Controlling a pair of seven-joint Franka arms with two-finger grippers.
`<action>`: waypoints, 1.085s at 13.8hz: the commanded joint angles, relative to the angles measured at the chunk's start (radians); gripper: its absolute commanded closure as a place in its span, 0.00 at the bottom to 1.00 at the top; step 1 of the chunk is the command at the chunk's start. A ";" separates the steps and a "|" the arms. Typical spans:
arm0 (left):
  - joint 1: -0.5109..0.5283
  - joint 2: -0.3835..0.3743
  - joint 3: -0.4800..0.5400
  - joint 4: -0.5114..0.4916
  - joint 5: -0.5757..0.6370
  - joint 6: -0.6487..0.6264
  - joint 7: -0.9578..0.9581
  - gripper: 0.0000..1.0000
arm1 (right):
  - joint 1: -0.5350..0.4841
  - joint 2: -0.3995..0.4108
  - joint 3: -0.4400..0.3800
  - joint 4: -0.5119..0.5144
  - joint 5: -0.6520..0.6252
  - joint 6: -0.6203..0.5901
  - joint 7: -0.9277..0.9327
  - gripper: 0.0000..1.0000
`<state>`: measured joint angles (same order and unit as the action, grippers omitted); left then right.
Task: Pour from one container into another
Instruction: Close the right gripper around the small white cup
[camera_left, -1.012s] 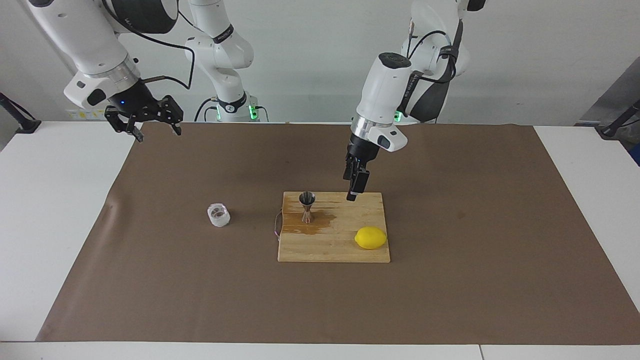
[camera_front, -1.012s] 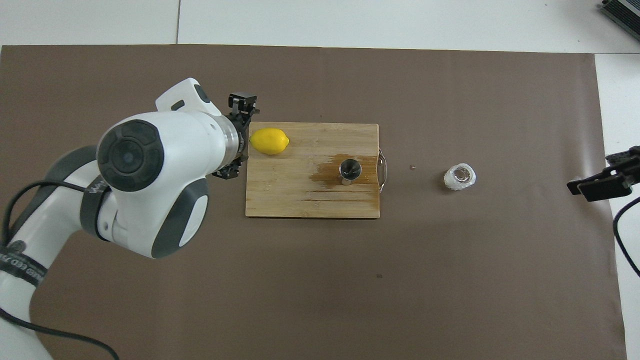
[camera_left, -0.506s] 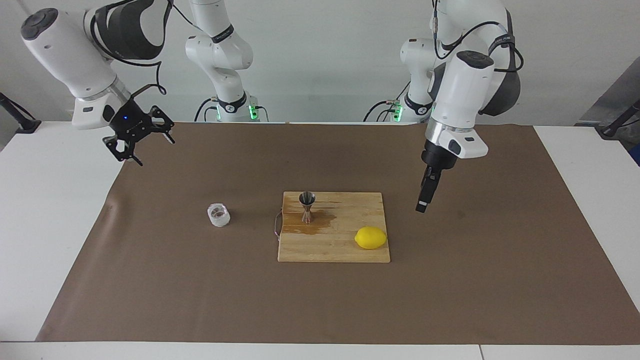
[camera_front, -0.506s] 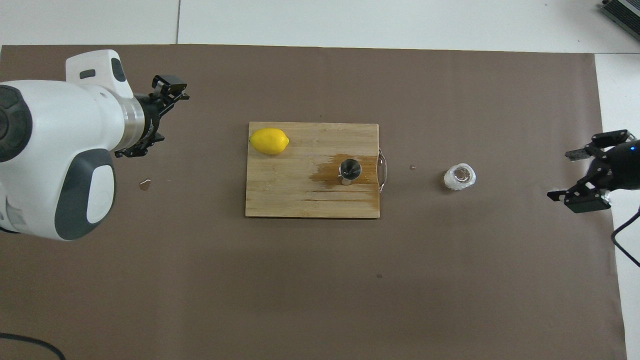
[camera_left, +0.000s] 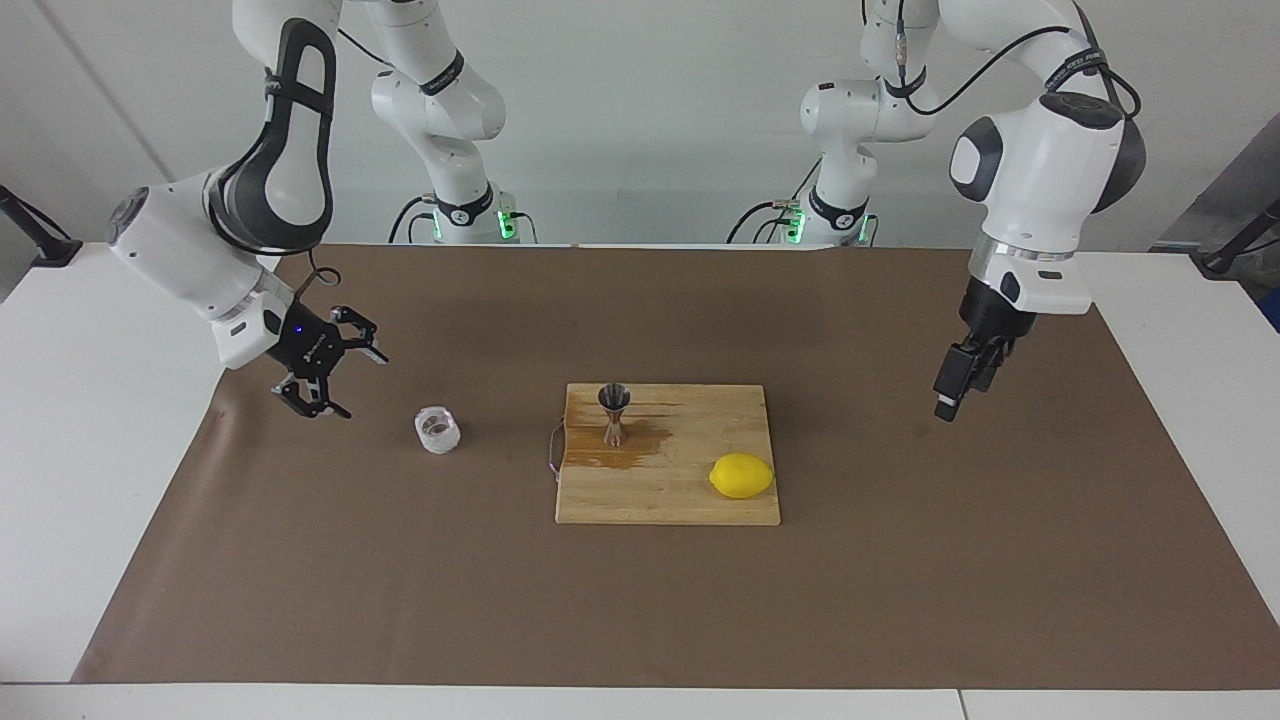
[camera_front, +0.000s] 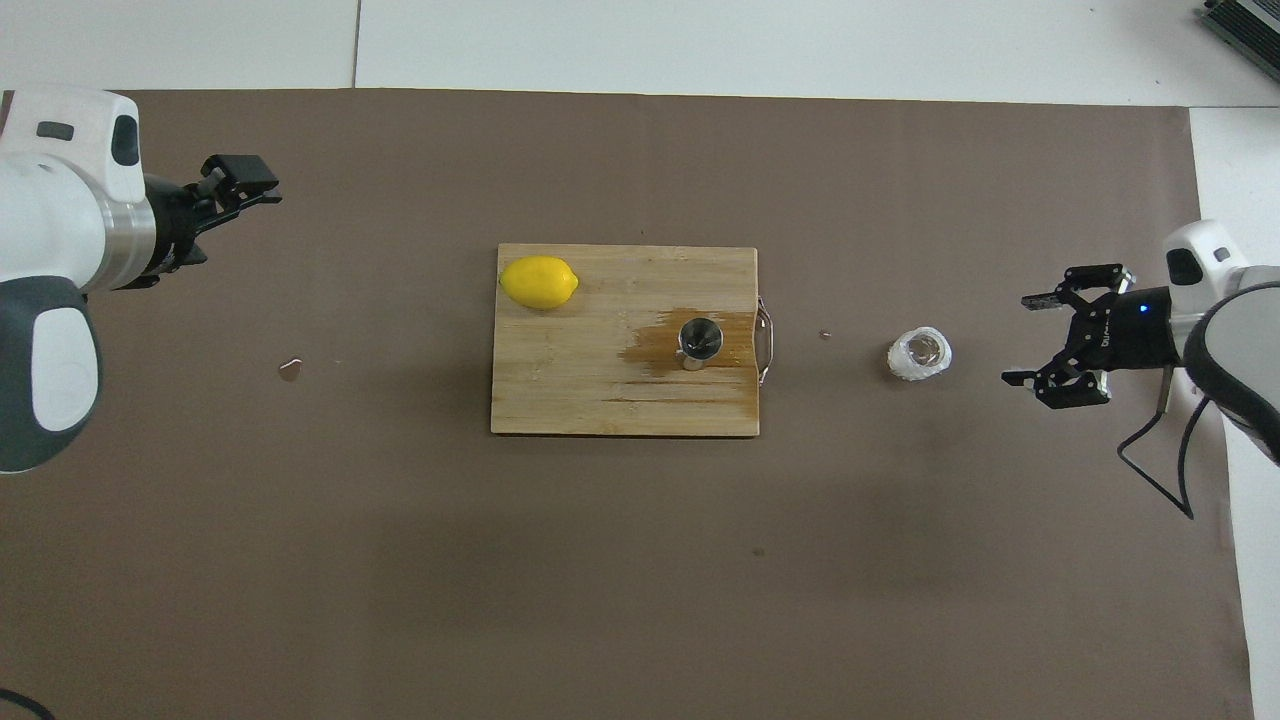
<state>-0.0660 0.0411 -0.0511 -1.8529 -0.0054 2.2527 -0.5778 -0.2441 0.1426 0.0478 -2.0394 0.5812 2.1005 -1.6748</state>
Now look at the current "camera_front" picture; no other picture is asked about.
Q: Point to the steel double jigger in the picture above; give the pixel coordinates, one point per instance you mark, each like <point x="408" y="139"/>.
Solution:
<point x="700" y="338"/>

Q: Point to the small water puddle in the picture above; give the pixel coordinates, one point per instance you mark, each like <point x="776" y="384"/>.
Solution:
<point x="290" y="370"/>

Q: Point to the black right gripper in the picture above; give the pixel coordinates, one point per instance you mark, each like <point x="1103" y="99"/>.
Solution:
<point x="1125" y="335"/>

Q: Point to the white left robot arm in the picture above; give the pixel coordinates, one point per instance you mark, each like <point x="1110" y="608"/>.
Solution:
<point x="50" y="200"/>

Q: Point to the wooden cutting board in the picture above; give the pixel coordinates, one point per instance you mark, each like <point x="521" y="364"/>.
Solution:
<point x="580" y="380"/>

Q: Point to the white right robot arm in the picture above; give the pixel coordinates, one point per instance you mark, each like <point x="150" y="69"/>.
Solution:
<point x="1205" y="250"/>

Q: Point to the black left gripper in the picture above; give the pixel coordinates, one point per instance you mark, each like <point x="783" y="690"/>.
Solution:
<point x="178" y="225"/>

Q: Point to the yellow lemon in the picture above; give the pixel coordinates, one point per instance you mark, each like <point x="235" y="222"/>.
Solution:
<point x="538" y="282"/>

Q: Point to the brown paper table mat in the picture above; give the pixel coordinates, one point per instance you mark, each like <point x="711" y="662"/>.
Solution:
<point x="640" y="580"/>

